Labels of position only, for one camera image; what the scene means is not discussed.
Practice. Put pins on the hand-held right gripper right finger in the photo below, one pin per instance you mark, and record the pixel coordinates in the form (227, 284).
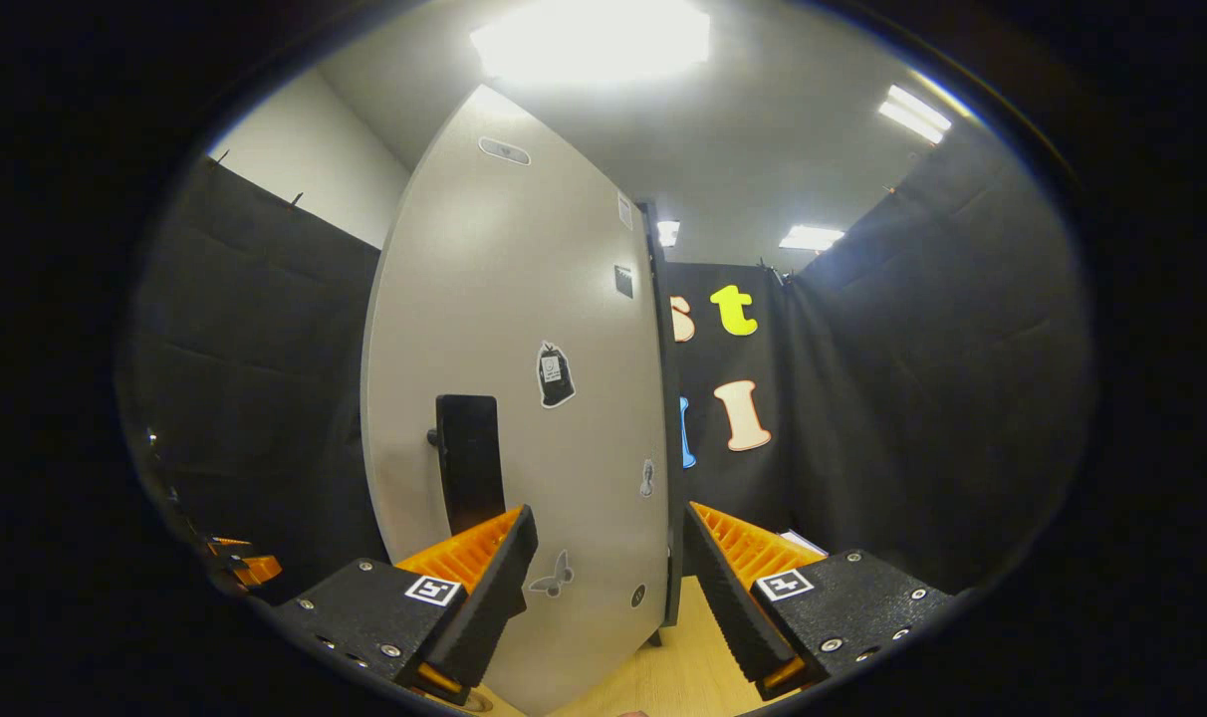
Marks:
(723, 597)

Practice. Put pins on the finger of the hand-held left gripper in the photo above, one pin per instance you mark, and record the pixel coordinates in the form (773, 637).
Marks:
(257, 570)

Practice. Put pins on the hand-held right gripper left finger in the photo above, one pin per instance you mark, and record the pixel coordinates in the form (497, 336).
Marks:
(489, 597)

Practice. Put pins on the grey cabinet door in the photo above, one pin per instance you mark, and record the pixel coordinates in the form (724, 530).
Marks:
(484, 299)

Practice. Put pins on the black backdrop cloth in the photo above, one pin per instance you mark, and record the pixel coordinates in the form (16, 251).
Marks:
(912, 378)

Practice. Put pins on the small ceiling light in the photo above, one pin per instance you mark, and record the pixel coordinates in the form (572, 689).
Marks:
(668, 233)
(811, 238)

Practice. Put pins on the double strip ceiling light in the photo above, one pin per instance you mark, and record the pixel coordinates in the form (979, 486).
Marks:
(914, 115)

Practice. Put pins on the large ceiling light panel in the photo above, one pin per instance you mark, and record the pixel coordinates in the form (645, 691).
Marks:
(594, 40)

